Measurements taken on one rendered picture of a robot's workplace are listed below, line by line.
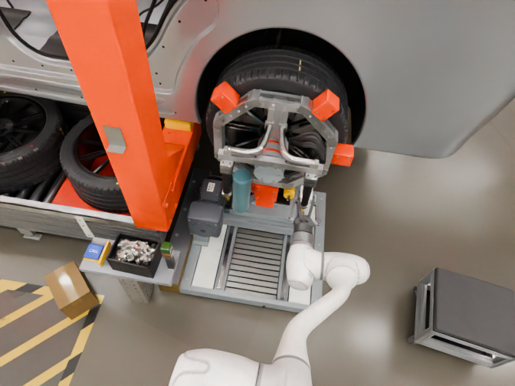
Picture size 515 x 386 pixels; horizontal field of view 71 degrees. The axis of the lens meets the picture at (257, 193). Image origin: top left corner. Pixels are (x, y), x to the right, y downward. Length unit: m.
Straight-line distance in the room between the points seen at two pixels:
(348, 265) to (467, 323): 0.94
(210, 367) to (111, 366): 1.31
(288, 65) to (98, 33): 0.77
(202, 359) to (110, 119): 0.78
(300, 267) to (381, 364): 1.06
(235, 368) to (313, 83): 1.08
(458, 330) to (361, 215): 0.94
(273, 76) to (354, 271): 0.80
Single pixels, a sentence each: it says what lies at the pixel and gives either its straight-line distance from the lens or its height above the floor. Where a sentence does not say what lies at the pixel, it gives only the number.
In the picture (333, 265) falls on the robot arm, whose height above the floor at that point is 0.91.
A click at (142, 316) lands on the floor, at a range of 2.19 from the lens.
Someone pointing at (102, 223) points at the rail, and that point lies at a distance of 2.09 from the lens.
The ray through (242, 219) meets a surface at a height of 0.15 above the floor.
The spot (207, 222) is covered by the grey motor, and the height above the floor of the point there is 0.39.
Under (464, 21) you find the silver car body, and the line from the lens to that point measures 1.57.
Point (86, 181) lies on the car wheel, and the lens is 2.08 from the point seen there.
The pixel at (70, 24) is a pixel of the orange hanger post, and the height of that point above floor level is 1.53.
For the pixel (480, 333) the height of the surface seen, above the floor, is 0.34.
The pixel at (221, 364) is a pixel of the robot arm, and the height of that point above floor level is 1.17.
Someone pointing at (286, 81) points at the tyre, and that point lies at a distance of 1.50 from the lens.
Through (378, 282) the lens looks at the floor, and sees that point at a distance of 2.38.
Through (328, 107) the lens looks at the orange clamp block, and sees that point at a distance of 1.46.
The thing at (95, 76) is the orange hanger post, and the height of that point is 1.38.
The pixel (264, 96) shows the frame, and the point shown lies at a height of 1.09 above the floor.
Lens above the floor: 2.04
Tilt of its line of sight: 54 degrees down
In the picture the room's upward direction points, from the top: 7 degrees clockwise
